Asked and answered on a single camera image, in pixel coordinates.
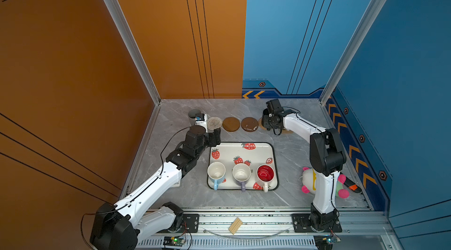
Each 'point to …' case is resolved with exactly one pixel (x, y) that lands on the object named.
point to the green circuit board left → (174, 241)
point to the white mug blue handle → (216, 172)
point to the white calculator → (177, 184)
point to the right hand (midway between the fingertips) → (266, 122)
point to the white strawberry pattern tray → (254, 154)
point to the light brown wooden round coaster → (231, 124)
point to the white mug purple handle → (241, 172)
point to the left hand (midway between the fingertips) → (213, 127)
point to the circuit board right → (325, 242)
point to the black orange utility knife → (351, 185)
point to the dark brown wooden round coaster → (249, 124)
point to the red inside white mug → (265, 174)
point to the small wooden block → (235, 226)
